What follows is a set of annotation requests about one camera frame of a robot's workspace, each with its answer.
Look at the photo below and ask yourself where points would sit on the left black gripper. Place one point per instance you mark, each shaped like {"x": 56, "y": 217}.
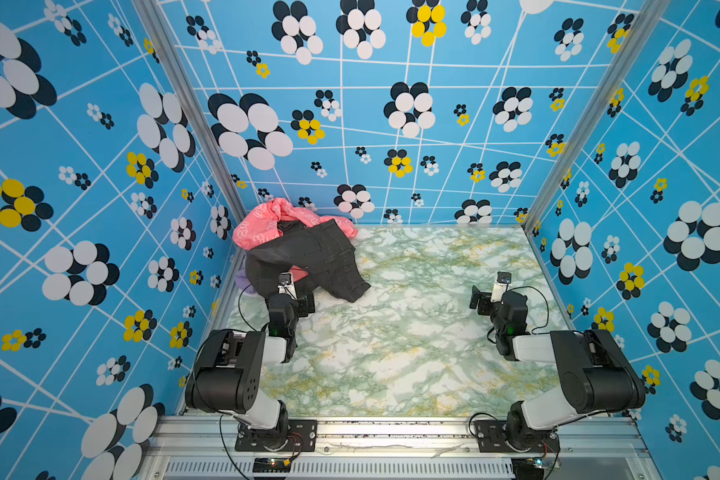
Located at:
{"x": 300, "y": 303}

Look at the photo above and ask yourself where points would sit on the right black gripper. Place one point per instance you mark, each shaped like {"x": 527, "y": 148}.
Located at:
{"x": 483, "y": 300}

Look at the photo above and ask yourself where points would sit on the purple cloth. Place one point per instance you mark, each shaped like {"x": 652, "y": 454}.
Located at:
{"x": 243, "y": 283}

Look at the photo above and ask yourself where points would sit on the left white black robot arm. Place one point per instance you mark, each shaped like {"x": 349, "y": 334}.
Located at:
{"x": 226, "y": 375}

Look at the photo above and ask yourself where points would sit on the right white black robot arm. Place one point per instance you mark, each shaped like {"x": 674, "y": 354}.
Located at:
{"x": 594, "y": 375}

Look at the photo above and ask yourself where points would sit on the pink patterned cloth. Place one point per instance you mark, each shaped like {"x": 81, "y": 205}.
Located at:
{"x": 261, "y": 225}

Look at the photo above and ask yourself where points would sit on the black denim shorts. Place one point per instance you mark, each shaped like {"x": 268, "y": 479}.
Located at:
{"x": 323, "y": 252}

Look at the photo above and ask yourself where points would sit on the left controller board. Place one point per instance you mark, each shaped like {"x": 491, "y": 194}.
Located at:
{"x": 280, "y": 466}

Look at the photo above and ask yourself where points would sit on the controller board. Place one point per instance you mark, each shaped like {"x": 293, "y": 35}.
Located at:
{"x": 280, "y": 466}
{"x": 527, "y": 469}

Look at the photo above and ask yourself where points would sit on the right controller board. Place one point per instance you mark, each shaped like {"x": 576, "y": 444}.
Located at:
{"x": 527, "y": 469}

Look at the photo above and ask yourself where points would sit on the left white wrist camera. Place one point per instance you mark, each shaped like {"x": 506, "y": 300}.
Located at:
{"x": 286, "y": 284}

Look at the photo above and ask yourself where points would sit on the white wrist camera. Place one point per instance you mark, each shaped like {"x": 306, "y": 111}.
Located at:
{"x": 286, "y": 284}
{"x": 501, "y": 285}

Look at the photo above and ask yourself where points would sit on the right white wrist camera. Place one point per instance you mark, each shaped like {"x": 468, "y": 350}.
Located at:
{"x": 501, "y": 285}

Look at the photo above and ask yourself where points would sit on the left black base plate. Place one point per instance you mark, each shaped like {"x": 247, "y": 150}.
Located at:
{"x": 297, "y": 436}

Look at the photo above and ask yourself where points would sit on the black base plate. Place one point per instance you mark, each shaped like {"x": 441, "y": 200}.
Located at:
{"x": 297, "y": 436}
{"x": 493, "y": 436}

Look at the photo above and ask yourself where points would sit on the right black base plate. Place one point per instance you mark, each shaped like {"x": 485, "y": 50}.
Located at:
{"x": 493, "y": 436}

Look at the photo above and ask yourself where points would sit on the aluminium front rail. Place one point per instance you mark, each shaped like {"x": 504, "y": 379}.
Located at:
{"x": 201, "y": 447}

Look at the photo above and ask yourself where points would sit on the right aluminium corner post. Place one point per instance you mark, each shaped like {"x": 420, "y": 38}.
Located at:
{"x": 646, "y": 21}

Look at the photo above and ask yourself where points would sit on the aluminium corner post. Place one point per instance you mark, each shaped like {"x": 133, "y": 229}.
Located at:
{"x": 158, "y": 31}
{"x": 646, "y": 21}

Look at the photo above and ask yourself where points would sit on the left aluminium corner post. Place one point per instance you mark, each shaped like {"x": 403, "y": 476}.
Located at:
{"x": 158, "y": 31}

